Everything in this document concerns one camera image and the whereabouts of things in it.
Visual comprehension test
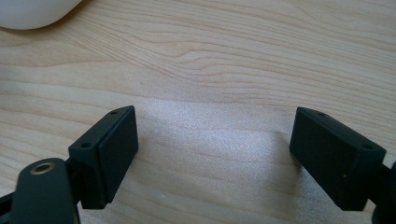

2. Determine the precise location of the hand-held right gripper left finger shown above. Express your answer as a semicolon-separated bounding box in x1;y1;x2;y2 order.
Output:
67;105;139;210

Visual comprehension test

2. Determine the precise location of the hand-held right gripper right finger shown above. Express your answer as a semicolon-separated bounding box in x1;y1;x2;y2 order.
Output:
289;106;388;212

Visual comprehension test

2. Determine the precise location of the white plastic tray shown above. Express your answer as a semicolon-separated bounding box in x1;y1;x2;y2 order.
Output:
0;0;83;31

